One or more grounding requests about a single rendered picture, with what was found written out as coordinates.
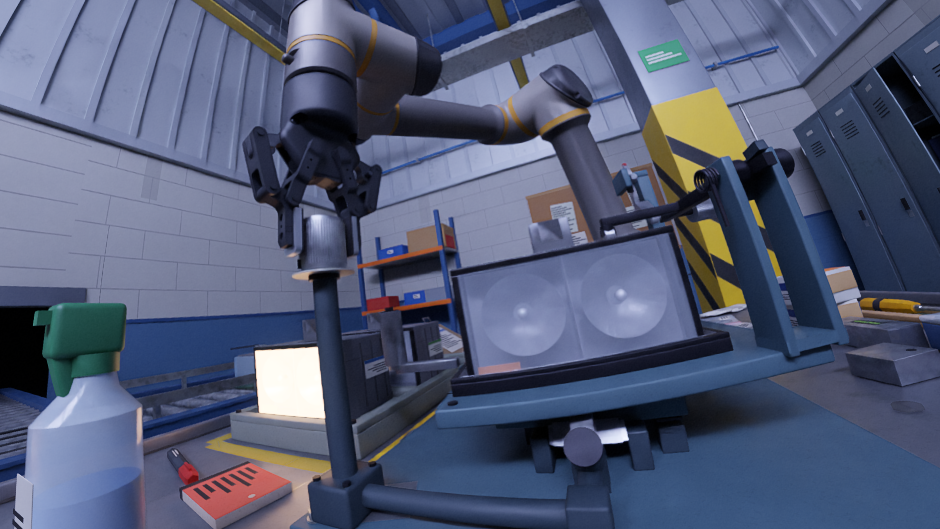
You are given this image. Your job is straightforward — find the silver knob handle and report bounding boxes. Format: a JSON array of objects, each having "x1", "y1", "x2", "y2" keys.
[{"x1": 292, "y1": 212, "x2": 356, "y2": 282}]

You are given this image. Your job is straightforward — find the grey round disc knob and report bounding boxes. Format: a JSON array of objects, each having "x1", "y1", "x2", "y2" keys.
[{"x1": 562, "y1": 425, "x2": 606, "y2": 469}]

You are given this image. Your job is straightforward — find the blue toggle clamp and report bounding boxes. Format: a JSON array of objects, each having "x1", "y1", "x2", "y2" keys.
[{"x1": 612, "y1": 164, "x2": 660, "y2": 230}]

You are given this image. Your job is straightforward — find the glowing white screen box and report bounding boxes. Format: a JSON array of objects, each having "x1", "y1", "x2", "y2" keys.
[{"x1": 253, "y1": 341, "x2": 329, "y2": 422}]

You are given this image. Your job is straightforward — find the silver metal bracket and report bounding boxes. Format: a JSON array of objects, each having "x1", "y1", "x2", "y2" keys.
[{"x1": 527, "y1": 215, "x2": 590, "y2": 256}]

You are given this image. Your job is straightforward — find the red flat box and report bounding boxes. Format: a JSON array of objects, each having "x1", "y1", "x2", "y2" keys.
[{"x1": 179, "y1": 460, "x2": 294, "y2": 529}]

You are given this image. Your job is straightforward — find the cardboard box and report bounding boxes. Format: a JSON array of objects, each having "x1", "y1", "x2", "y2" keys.
[{"x1": 405, "y1": 223, "x2": 457, "y2": 253}]

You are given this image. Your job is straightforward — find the dark grey lever bar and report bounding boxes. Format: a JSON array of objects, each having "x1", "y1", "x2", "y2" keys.
[{"x1": 306, "y1": 275, "x2": 615, "y2": 529}]

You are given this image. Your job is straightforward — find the white spray bottle green trigger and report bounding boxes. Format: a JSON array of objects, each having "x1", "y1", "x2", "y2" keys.
[{"x1": 12, "y1": 302, "x2": 147, "y2": 529}]

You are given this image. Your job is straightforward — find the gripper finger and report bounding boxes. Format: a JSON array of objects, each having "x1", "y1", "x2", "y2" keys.
[
  {"x1": 326, "y1": 159, "x2": 384, "y2": 256},
  {"x1": 242, "y1": 125, "x2": 310, "y2": 251}
]

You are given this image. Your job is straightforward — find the brown notice board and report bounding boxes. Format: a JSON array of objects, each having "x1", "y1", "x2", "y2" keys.
[{"x1": 524, "y1": 164, "x2": 664, "y2": 245}]

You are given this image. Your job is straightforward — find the red black marker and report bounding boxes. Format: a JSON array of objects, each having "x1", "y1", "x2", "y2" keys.
[{"x1": 165, "y1": 446, "x2": 201, "y2": 486}]

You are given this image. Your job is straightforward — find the grey metal block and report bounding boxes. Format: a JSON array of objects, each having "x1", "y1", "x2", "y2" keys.
[
  {"x1": 845, "y1": 341, "x2": 940, "y2": 388},
  {"x1": 843, "y1": 316, "x2": 931, "y2": 349}
]

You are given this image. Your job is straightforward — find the grey blue lockers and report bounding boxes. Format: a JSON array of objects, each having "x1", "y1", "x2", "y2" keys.
[{"x1": 792, "y1": 14, "x2": 940, "y2": 295}]

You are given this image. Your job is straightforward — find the black spring clamp lever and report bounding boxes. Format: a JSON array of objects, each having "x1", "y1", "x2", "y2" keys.
[{"x1": 599, "y1": 164, "x2": 728, "y2": 234}]

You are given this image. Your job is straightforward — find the black lock knob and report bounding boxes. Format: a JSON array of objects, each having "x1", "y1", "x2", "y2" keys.
[{"x1": 740, "y1": 139, "x2": 797, "y2": 186}]

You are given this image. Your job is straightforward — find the blue fixture table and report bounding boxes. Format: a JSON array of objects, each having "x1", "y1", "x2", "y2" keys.
[{"x1": 436, "y1": 150, "x2": 850, "y2": 475}]

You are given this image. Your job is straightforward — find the yellow black striped column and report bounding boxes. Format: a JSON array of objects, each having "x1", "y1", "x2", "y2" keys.
[{"x1": 556, "y1": 0, "x2": 784, "y2": 314}]

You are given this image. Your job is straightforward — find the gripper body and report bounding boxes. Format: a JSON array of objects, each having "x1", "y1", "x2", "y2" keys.
[{"x1": 279, "y1": 120, "x2": 363, "y2": 182}]

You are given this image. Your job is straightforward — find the yellow handled tool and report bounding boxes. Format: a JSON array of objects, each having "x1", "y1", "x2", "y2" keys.
[{"x1": 858, "y1": 296, "x2": 935, "y2": 315}]

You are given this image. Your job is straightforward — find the green sign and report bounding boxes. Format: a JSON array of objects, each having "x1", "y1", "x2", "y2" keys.
[{"x1": 636, "y1": 38, "x2": 691, "y2": 75}]

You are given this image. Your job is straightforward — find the blue orange shelf unit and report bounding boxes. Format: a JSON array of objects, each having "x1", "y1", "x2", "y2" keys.
[{"x1": 356, "y1": 209, "x2": 465, "y2": 333}]

